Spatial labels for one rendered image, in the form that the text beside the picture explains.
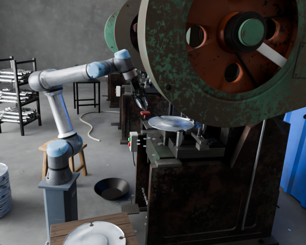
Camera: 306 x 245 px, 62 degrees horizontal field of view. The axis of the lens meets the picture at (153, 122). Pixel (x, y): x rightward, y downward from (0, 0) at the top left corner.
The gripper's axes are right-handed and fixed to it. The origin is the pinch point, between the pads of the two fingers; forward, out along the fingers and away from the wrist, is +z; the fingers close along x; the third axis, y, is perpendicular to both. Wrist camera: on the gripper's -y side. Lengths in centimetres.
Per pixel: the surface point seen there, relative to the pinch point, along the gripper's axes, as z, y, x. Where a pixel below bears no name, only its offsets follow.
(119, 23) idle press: -47, -136, 24
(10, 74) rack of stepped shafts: -41, -205, -116
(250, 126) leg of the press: 29, 24, 49
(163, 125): 15.4, 0.7, 6.6
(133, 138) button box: 25.7, -24.2, -13.3
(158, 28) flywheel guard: -41, 43, 13
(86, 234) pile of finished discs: 34, 36, -55
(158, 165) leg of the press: 24.8, 23.2, -7.5
